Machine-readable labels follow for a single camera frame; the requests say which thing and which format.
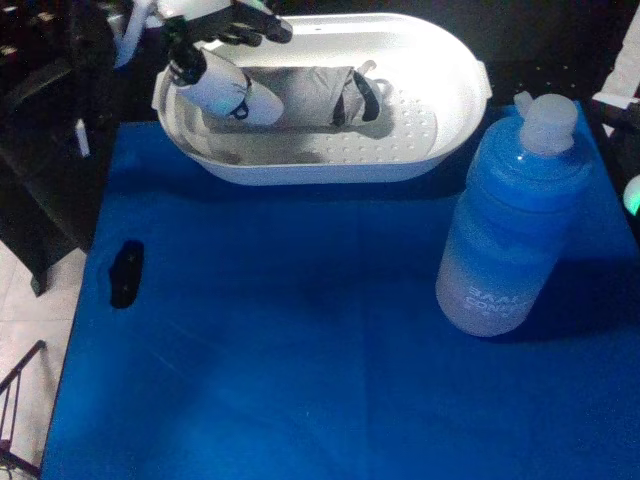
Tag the white oval plastic tub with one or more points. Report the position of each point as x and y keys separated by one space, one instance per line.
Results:
x=350 y=150

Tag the small black flat object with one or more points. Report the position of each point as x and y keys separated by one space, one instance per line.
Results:
x=127 y=275

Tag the small white tag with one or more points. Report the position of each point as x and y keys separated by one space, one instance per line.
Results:
x=83 y=140

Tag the grey umbrella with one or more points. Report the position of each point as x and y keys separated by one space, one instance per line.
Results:
x=300 y=95

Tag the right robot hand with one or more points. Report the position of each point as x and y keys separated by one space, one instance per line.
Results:
x=235 y=95

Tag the black metal stand frame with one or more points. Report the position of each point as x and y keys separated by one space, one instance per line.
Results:
x=11 y=400

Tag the white fabric sheet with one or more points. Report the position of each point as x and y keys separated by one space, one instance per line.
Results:
x=625 y=65

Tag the blue table mat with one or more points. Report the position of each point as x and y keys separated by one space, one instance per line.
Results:
x=300 y=350

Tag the blue gradient water bottle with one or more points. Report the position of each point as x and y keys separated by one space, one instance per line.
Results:
x=500 y=240

